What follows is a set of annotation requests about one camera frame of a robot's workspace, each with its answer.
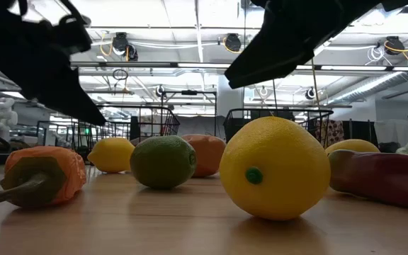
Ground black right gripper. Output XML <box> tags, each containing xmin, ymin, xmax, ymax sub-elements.
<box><xmin>224</xmin><ymin>0</ymin><xmax>408</xmax><ymax>89</ymax></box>

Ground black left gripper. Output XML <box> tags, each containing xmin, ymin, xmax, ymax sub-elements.
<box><xmin>0</xmin><ymin>0</ymin><xmax>108</xmax><ymax>127</ymax></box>

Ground yellow lemon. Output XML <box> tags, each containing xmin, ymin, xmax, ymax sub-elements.
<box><xmin>86</xmin><ymin>137</ymin><xmax>136</xmax><ymax>174</ymax></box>
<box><xmin>219</xmin><ymin>116</ymin><xmax>332</xmax><ymax>222</ymax></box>
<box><xmin>324</xmin><ymin>139</ymin><xmax>381</xmax><ymax>156</ymax></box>

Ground orange pepper with green stem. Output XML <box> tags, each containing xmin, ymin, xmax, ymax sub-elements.
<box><xmin>0</xmin><ymin>146</ymin><xmax>87</xmax><ymax>208</ymax></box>

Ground green lime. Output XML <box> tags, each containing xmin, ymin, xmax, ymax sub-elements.
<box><xmin>130</xmin><ymin>135</ymin><xmax>198</xmax><ymax>190</ymax></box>

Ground orange bell pepper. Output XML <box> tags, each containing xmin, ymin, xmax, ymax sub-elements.
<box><xmin>181</xmin><ymin>133</ymin><xmax>227</xmax><ymax>179</ymax></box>

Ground long red pepper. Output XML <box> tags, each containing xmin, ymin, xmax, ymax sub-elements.
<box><xmin>329</xmin><ymin>149</ymin><xmax>408</xmax><ymax>213</ymax></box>

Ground long ceiling light bar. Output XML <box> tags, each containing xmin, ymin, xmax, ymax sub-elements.
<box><xmin>69</xmin><ymin>60</ymin><xmax>408</xmax><ymax>72</ymax></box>

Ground floral patterned cloth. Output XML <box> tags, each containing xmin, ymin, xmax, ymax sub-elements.
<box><xmin>315</xmin><ymin>119</ymin><xmax>346</xmax><ymax>146</ymax></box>

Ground black upright panel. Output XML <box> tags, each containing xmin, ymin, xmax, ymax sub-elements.
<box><xmin>344</xmin><ymin>120</ymin><xmax>378</xmax><ymax>146</ymax></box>

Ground white hanging cloth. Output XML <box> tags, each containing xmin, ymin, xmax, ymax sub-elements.
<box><xmin>373</xmin><ymin>119</ymin><xmax>408</xmax><ymax>146</ymax></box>

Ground black ceiling cable reel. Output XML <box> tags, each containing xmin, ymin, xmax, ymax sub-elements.
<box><xmin>383</xmin><ymin>35</ymin><xmax>406</xmax><ymax>56</ymax></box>
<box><xmin>223</xmin><ymin>33</ymin><xmax>243</xmax><ymax>54</ymax></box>
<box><xmin>111</xmin><ymin>31</ymin><xmax>140</xmax><ymax>62</ymax></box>

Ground black wire basket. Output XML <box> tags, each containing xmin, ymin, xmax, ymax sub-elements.
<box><xmin>223</xmin><ymin>108</ymin><xmax>334</xmax><ymax>145</ymax></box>
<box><xmin>71</xmin><ymin>103</ymin><xmax>181</xmax><ymax>160</ymax></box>

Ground black metal gantry frame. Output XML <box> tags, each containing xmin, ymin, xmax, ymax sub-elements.
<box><xmin>160</xmin><ymin>90</ymin><xmax>218</xmax><ymax>137</ymax></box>

